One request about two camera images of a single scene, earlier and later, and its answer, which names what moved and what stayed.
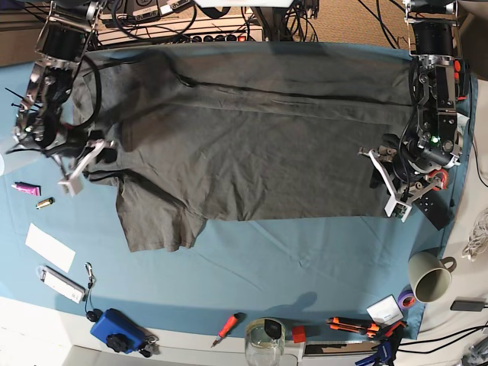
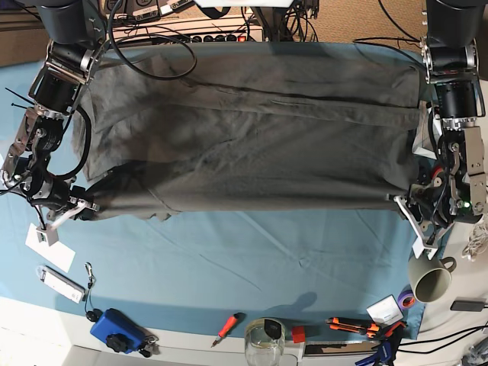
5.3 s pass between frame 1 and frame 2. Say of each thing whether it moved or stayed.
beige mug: stayed
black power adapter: stayed
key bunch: stayed
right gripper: moved
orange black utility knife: stayed
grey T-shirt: moved
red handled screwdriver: stayed
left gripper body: moved
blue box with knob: stayed
